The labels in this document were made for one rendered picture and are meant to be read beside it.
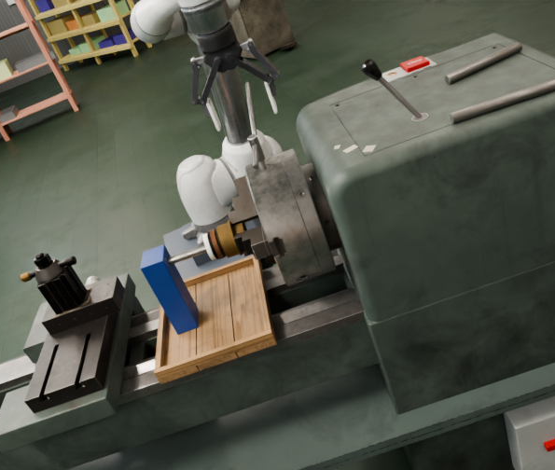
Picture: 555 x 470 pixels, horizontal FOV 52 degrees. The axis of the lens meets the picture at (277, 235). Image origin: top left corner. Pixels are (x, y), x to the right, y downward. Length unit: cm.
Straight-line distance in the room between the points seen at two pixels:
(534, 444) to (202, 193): 124
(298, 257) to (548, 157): 56
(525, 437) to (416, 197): 77
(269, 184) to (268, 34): 619
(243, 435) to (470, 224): 86
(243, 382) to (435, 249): 58
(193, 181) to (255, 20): 549
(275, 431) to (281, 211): 67
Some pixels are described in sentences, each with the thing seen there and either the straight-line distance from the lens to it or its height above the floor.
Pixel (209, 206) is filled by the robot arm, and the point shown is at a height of 92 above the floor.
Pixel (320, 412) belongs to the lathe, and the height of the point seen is 54.
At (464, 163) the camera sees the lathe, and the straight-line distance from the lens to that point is 122.
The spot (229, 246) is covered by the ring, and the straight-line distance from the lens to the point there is 139.
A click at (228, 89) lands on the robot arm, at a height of 128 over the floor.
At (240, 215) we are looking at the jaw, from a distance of 141.
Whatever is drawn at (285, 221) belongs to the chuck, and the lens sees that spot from 125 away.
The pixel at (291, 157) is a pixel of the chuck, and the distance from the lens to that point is 133.
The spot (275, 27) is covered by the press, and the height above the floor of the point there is 27.
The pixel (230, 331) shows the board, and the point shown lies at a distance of 146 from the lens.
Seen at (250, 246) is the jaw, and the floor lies 109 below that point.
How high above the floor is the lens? 177
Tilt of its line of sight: 30 degrees down
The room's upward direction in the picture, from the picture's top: 21 degrees counter-clockwise
